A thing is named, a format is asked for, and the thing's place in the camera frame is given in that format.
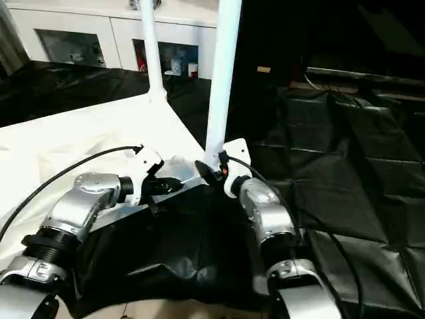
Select white plastic table leg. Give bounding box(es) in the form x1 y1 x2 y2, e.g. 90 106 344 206
138 0 168 102
203 0 244 170

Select white plastic table top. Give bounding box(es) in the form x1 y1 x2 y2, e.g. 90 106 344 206
0 92 226 257

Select black plastic mat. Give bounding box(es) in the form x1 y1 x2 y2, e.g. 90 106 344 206
0 61 425 316

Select silver metal bar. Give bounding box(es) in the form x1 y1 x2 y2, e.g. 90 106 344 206
304 66 425 86

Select white glass-door cabinet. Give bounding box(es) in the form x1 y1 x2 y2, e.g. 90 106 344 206
3 0 220 79

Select grey curtain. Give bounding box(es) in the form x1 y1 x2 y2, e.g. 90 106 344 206
0 0 31 74

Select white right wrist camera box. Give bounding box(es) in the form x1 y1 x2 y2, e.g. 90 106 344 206
218 138 252 199

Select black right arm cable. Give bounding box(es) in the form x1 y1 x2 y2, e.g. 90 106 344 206
219 152 365 313

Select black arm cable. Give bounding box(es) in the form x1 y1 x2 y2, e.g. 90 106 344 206
0 145 144 243
219 152 365 313

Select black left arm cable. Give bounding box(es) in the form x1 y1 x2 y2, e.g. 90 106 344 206
0 145 144 243

